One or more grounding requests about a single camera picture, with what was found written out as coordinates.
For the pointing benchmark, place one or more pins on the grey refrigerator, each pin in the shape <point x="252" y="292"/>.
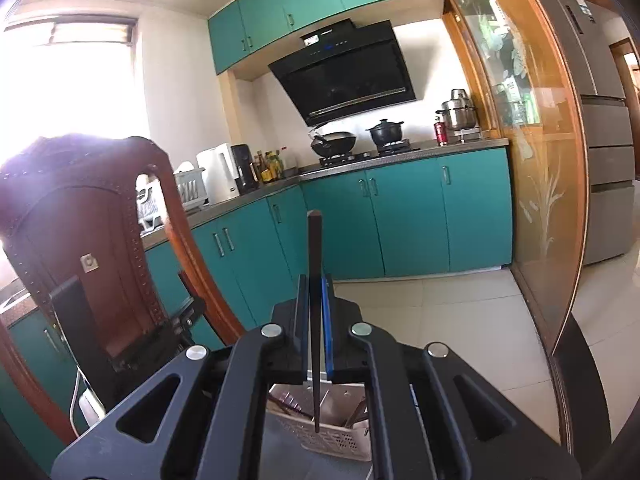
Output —
<point x="605" y="160"/>

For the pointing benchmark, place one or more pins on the black chopstick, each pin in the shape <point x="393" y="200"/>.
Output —
<point x="356" y="412"/>

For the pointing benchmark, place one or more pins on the dark brown chopstick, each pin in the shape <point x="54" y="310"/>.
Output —
<point x="315" y="260"/>

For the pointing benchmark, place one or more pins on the etched glass wooden partition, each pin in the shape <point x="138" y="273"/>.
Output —
<point x="540" y="160"/>

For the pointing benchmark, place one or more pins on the teal kitchen cabinets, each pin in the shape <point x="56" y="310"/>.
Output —
<point x="310" y="5"/>
<point x="415" y="215"/>

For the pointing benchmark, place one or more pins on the white dish rack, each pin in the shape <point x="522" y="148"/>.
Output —
<point x="190" y="187"/>

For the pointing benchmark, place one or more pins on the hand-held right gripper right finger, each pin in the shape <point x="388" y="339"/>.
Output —
<point x="326" y="330"/>

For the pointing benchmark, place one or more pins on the black wok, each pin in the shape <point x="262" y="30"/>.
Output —
<point x="334" y="142"/>

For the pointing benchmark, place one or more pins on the black gas stove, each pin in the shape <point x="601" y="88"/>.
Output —
<point x="370" y="152"/>

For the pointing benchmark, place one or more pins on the black range hood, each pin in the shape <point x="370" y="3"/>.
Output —
<point x="350" y="80"/>

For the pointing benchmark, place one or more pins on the teal upper kitchen cabinets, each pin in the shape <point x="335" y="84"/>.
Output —
<point x="310" y="5"/>

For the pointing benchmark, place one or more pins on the teal lower kitchen cabinets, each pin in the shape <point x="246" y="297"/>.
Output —
<point x="415" y="215"/>

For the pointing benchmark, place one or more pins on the black lidded pot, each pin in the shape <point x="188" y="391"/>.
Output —
<point x="385" y="134"/>

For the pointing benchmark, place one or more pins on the carved wooden chair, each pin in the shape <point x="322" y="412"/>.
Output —
<point x="100" y="240"/>

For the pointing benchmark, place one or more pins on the group of condiment bottles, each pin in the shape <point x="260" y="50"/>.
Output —
<point x="272" y="165"/>

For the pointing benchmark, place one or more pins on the white kitchen appliance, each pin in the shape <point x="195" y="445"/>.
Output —
<point x="217" y="172"/>

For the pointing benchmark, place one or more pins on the black kitchen appliance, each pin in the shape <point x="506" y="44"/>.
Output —
<point x="245" y="167"/>

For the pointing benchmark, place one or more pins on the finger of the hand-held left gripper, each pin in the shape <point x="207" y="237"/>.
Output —
<point x="195" y="305"/>

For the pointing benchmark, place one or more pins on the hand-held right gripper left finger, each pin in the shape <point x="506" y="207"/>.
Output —
<point x="304" y="330"/>

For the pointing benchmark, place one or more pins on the red bottle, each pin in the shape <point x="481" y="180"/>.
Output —
<point x="441" y="132"/>

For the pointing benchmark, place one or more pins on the stainless steel stockpot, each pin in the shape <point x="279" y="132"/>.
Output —
<point x="457" y="112"/>

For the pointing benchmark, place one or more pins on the bright kitchen window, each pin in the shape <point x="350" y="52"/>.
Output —
<point x="70" y="90"/>

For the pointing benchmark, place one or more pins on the beige plastic utensil holder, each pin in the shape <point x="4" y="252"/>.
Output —
<point x="330" y="440"/>

